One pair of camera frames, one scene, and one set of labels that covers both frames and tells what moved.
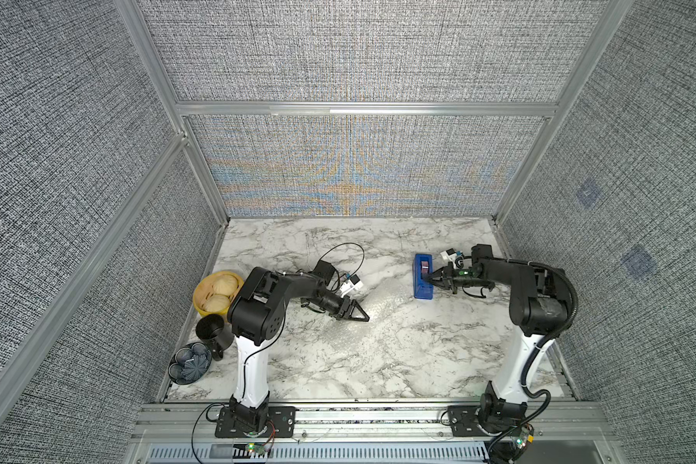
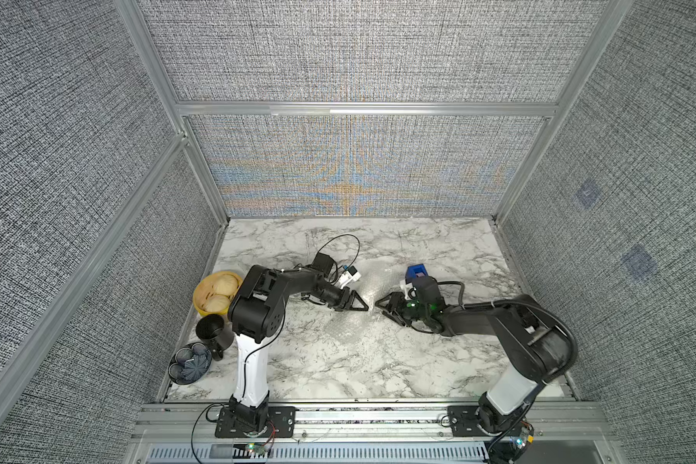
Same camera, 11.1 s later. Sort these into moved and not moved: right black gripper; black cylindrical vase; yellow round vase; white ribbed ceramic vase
Moved: white ribbed ceramic vase; right black gripper
Not moved: yellow round vase; black cylindrical vase
